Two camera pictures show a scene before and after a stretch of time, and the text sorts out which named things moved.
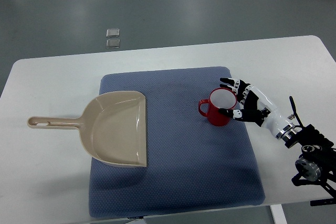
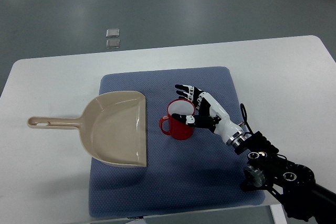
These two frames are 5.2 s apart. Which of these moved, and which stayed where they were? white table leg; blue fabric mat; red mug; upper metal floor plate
Moved: red mug
Stayed: blue fabric mat; white table leg; upper metal floor plate
